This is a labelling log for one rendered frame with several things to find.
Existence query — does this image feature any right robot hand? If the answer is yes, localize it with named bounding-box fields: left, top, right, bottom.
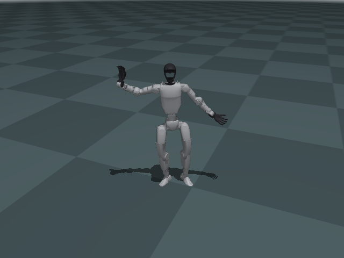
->
left=117, top=66, right=126, bottom=87

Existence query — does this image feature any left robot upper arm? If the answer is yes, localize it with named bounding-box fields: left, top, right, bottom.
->
left=180, top=83, right=203, bottom=105

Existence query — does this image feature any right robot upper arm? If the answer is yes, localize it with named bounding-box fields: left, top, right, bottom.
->
left=133, top=84, right=160, bottom=96

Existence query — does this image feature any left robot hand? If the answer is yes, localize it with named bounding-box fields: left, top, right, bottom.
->
left=208, top=111, right=228, bottom=125

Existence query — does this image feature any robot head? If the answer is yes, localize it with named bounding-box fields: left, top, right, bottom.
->
left=164, top=63, right=176, bottom=85

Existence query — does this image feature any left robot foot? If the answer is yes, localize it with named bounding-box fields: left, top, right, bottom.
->
left=180, top=173, right=193, bottom=186

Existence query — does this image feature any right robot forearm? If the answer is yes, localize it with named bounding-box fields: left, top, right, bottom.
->
left=117, top=82, right=136, bottom=93

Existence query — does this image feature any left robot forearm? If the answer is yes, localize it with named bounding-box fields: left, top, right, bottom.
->
left=199, top=101, right=214, bottom=116

